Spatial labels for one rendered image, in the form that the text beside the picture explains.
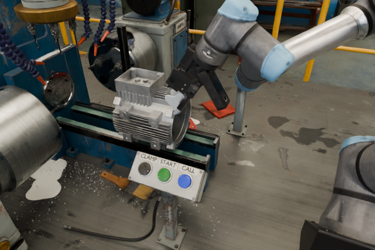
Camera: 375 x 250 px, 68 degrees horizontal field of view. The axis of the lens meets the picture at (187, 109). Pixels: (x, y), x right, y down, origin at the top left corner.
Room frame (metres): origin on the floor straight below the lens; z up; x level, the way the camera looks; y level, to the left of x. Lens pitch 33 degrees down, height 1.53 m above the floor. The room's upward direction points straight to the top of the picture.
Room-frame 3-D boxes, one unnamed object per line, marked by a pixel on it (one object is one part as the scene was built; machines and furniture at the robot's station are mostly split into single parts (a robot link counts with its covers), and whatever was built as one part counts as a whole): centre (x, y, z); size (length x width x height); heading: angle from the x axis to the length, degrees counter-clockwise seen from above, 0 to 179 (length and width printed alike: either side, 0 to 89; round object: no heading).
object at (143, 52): (1.19, 0.27, 1.04); 0.41 x 0.25 x 0.25; 158
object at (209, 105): (1.13, -0.15, 0.80); 0.15 x 0.12 x 0.01; 32
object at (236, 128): (0.95, -0.22, 1.01); 0.08 x 0.08 x 0.42; 68
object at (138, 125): (0.76, 0.11, 1.01); 0.20 x 0.19 x 0.19; 68
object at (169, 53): (1.43, 0.17, 0.99); 0.35 x 0.31 x 0.37; 158
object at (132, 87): (0.78, 0.15, 1.11); 0.12 x 0.11 x 0.07; 68
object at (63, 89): (0.91, 0.48, 1.01); 0.15 x 0.02 x 0.15; 158
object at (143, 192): (0.65, 0.21, 0.80); 0.21 x 0.05 x 0.01; 63
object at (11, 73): (0.94, 0.54, 0.97); 0.30 x 0.11 x 0.34; 158
